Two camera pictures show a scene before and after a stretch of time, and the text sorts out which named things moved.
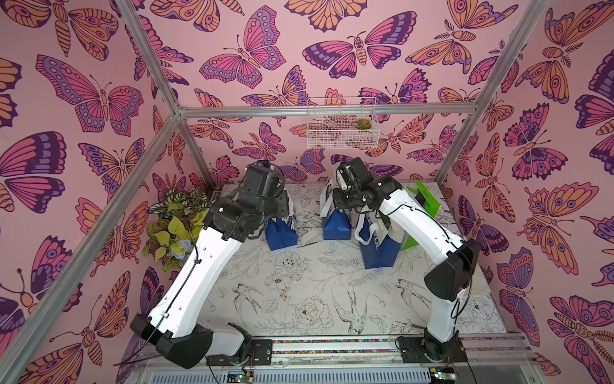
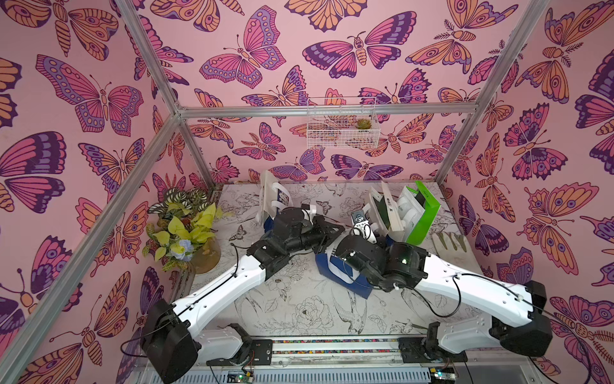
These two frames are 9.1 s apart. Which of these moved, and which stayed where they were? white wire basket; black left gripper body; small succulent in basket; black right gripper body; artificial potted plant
Moved: black left gripper body; black right gripper body
Stayed: white wire basket; artificial potted plant; small succulent in basket
